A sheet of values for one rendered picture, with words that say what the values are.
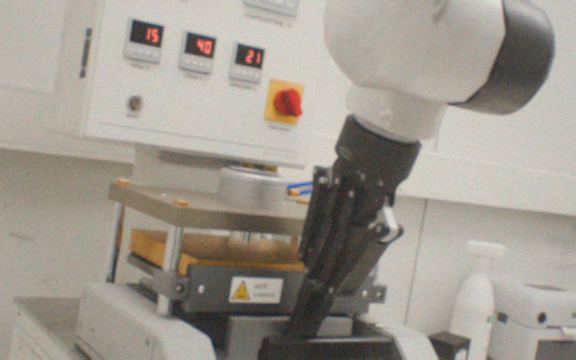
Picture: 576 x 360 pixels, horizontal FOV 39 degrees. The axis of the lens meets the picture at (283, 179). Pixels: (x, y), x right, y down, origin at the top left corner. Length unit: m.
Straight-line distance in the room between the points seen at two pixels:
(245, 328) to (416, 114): 0.27
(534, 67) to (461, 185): 1.19
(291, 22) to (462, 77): 0.52
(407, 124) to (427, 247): 1.14
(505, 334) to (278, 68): 0.89
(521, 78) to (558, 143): 1.53
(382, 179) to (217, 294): 0.21
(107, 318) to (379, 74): 0.41
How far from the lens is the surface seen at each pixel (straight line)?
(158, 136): 1.00
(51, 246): 1.33
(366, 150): 0.72
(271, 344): 0.74
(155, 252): 0.89
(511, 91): 0.63
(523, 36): 0.62
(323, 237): 0.79
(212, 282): 0.80
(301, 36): 1.10
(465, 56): 0.60
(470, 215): 1.92
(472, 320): 1.68
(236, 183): 0.89
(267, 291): 0.84
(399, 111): 0.70
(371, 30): 0.56
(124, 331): 0.81
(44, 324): 1.00
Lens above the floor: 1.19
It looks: 3 degrees down
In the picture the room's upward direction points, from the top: 9 degrees clockwise
